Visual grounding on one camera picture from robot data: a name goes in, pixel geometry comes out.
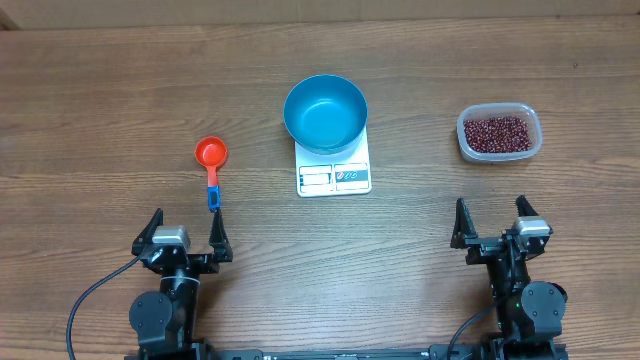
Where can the white digital kitchen scale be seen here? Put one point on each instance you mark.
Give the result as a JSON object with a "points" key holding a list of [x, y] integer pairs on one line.
{"points": [[345, 173]]}

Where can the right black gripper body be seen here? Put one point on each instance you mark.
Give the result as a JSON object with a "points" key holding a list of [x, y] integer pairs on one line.
{"points": [[481, 250]]}

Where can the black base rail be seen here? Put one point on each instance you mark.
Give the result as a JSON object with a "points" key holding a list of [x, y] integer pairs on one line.
{"points": [[434, 352]]}

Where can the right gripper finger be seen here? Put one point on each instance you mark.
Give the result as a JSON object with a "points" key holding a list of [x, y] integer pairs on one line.
{"points": [[464, 234], [524, 208]]}

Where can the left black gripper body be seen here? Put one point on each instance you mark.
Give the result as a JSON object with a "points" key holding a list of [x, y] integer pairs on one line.
{"points": [[199, 265]]}

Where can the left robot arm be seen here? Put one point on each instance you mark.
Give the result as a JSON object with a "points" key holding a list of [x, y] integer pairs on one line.
{"points": [[164, 320]]}

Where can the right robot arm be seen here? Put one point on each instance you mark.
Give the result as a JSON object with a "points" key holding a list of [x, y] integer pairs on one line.
{"points": [[529, 313]]}

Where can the red measuring scoop blue handle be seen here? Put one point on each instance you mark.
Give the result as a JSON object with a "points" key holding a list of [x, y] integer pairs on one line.
{"points": [[211, 152]]}

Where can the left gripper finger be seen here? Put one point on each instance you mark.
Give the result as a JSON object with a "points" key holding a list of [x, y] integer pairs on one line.
{"points": [[147, 233], [218, 239]]}

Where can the clear plastic bean container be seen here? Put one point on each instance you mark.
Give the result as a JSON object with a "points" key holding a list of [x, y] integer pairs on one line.
{"points": [[484, 111]]}

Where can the red beans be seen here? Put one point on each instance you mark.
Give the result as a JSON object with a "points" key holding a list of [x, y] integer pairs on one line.
{"points": [[506, 134]]}

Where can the blue metal bowl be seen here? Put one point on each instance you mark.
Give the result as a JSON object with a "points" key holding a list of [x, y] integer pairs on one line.
{"points": [[325, 113]]}

